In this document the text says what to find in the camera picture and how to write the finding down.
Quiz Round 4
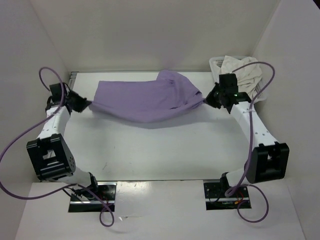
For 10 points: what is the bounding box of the purple t shirt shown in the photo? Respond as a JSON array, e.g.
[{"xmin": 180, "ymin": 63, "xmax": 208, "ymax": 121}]
[{"xmin": 89, "ymin": 70, "xmax": 205, "ymax": 123}]

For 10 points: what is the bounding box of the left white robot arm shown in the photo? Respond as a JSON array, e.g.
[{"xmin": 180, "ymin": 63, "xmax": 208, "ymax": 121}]
[{"xmin": 26, "ymin": 90, "xmax": 100, "ymax": 200}]

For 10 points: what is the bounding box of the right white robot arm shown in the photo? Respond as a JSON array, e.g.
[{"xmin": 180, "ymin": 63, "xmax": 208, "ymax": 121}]
[{"xmin": 205, "ymin": 83, "xmax": 290, "ymax": 197}]

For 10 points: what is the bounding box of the white t shirt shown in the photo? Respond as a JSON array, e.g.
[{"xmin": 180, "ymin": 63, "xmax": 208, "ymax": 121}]
[{"xmin": 218, "ymin": 55, "xmax": 262, "ymax": 99}]

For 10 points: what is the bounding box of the white plastic laundry basket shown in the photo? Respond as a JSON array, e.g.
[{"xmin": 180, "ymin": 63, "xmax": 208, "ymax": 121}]
[{"xmin": 209, "ymin": 56, "xmax": 267, "ymax": 103}]

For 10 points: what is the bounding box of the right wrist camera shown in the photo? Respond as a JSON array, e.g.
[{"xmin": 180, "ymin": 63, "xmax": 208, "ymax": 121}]
[{"xmin": 219, "ymin": 73, "xmax": 239, "ymax": 93}]

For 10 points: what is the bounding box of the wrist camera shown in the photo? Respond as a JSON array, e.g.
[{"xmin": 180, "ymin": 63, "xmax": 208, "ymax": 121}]
[
  {"xmin": 219, "ymin": 73, "xmax": 239, "ymax": 93},
  {"xmin": 49, "ymin": 83, "xmax": 67, "ymax": 104}
]

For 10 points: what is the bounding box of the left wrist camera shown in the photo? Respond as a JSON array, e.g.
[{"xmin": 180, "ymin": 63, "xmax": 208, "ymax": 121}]
[{"xmin": 49, "ymin": 83, "xmax": 67, "ymax": 104}]

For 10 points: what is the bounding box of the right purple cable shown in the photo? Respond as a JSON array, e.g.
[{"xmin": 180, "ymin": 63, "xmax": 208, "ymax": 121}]
[{"xmin": 224, "ymin": 61, "xmax": 276, "ymax": 223}]

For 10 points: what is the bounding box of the purple cable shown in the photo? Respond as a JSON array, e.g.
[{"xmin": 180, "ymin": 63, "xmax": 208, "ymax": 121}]
[
  {"xmin": 224, "ymin": 61, "xmax": 276, "ymax": 223},
  {"xmin": 0, "ymin": 66, "xmax": 115, "ymax": 227}
]

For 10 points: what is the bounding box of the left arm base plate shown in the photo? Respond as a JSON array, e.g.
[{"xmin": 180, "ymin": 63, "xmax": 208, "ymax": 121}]
[{"xmin": 68, "ymin": 181, "xmax": 117, "ymax": 213}]

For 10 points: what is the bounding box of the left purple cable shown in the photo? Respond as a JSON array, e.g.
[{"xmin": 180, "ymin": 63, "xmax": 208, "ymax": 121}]
[{"xmin": 0, "ymin": 66, "xmax": 115, "ymax": 227}]

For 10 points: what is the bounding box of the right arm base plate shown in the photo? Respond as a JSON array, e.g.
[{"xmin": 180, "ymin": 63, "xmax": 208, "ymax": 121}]
[{"xmin": 203, "ymin": 179, "xmax": 252, "ymax": 211}]

